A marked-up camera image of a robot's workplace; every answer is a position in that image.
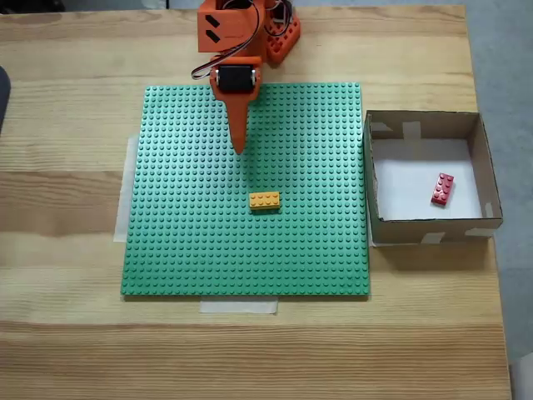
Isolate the gripper motor cable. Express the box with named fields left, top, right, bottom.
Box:
left=190, top=0, right=262, bottom=82

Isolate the black rounded device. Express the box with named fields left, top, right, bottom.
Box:
left=0, top=65, right=12, bottom=135

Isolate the red lego block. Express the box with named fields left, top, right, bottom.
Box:
left=429, top=171, right=456, bottom=208

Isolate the white paper sheet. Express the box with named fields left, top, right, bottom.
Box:
left=371, top=138, right=485, bottom=222

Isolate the yellow lego block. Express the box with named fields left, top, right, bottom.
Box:
left=248, top=191, right=281, bottom=214

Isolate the masking tape strip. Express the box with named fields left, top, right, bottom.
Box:
left=113, top=135, right=141, bottom=244
left=198, top=297, right=279, bottom=315

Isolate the green lego baseplate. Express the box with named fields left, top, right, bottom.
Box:
left=120, top=82, right=372, bottom=301

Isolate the brown cardboard box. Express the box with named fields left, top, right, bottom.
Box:
left=363, top=109, right=505, bottom=248

